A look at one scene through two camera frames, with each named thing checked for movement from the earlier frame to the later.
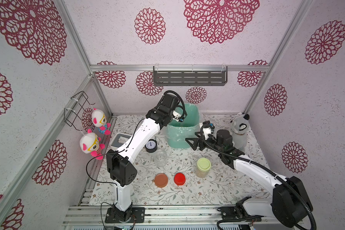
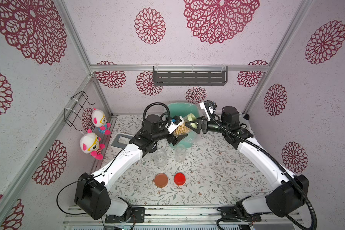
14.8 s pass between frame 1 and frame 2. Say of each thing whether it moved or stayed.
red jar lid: stayed
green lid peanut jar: moved
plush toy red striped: stayed
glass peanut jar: stayed
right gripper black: moved
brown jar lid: stayed
